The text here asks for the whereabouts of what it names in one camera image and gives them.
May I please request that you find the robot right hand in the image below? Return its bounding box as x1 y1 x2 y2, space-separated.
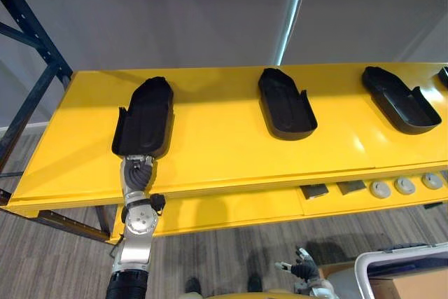
274 246 321 283

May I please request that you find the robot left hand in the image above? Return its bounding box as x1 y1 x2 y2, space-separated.
120 154 158 200

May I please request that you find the yellow shelf board with parts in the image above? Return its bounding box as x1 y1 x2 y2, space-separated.
111 169 448 244

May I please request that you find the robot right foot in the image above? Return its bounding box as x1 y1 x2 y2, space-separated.
246 274 264 293

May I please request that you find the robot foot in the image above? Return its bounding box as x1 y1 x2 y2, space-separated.
246 274 264 293
184 277 202 295

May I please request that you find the white plastic bin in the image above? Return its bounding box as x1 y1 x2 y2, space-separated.
353 242 448 299

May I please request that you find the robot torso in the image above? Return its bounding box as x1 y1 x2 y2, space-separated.
181 288 298 299

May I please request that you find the grey square pad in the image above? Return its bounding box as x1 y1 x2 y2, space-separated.
301 183 330 200
337 179 367 196

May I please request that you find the brown cardboard box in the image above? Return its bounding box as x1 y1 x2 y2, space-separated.
370 273 448 299

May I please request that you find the grey round disc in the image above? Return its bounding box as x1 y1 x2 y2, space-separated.
370 180 391 199
394 176 417 196
421 172 444 190

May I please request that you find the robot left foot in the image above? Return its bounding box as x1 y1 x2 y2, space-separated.
184 277 202 295

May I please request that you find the dark blue rack frame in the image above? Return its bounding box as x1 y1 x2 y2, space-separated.
0 0 113 244

